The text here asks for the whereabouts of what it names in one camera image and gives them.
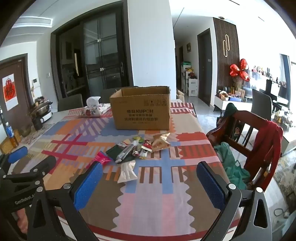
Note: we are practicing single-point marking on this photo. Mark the red wall poster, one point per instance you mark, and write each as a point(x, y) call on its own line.
point(9, 91)

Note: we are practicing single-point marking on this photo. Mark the pink snack packet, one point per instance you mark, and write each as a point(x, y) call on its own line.
point(101, 158)

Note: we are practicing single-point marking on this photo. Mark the teal cloth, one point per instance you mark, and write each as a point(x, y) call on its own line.
point(233, 169)

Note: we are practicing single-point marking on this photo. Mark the electric cooking pot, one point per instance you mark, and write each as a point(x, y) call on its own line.
point(41, 111)

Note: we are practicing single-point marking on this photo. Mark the floral tissue pack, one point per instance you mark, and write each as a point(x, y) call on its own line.
point(92, 111)

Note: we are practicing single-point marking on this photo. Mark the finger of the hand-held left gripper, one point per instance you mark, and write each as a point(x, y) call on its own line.
point(44, 163)
point(17, 154)

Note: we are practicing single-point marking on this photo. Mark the green candy packet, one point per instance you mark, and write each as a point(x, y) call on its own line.
point(138, 139)

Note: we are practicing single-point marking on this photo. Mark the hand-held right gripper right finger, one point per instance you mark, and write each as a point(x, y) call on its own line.
point(211, 185)

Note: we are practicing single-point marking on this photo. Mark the dark wooden chair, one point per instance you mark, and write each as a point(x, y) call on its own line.
point(231, 139)

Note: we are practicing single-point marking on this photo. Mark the white storage shelf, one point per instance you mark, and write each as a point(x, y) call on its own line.
point(190, 81)

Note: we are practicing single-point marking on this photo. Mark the dark green snack packet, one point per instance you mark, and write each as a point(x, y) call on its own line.
point(114, 151)

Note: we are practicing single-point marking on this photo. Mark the grey dining chair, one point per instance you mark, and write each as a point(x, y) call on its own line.
point(70, 103)
point(261, 104)

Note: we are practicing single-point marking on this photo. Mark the black mug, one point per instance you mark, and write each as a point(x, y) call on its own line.
point(37, 124)

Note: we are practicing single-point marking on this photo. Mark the wicker basket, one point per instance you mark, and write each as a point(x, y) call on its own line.
point(8, 144)

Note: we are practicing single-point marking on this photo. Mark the brown cardboard box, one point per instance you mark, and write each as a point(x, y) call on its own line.
point(138, 115)

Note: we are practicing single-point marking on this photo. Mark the small wall picture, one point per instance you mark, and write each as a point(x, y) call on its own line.
point(189, 47)

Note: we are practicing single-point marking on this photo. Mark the gold wall light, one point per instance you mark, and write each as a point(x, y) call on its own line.
point(226, 45)

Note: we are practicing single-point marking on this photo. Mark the beige snack packet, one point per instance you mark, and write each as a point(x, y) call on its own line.
point(126, 173)

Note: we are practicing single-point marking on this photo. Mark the dark interior door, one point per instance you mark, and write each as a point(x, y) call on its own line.
point(204, 69)

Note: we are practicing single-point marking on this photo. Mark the blue capped drink bottle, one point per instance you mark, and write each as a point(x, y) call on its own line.
point(10, 135)

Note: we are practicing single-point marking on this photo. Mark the red ribbon bow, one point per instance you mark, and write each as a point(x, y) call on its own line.
point(240, 70)

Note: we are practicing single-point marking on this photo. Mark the red white snack packet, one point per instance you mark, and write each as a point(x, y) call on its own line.
point(147, 146)

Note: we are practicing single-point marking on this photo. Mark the dark green garment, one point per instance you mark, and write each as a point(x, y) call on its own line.
point(231, 109)

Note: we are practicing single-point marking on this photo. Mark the kraft paper snack bag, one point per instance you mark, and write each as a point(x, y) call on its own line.
point(161, 142)

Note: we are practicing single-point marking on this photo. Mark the white low cabinet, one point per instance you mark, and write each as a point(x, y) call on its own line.
point(231, 104)

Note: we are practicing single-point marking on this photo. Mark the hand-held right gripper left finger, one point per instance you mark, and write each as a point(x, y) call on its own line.
point(89, 185)

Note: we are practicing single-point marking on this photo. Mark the colourful patterned tablecloth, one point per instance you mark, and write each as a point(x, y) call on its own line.
point(161, 185)

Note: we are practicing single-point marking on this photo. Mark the red garment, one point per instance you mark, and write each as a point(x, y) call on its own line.
point(266, 143)

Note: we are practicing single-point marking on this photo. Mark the patterned sofa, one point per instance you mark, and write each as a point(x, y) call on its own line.
point(286, 176)

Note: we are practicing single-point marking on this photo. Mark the brown entrance door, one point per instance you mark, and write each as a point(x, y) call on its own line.
point(22, 92)

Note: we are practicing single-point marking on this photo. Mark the black silver snack packet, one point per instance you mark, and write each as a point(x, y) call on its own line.
point(124, 154)

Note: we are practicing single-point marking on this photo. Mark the dark glass sliding door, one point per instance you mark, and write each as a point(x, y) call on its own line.
point(101, 51)

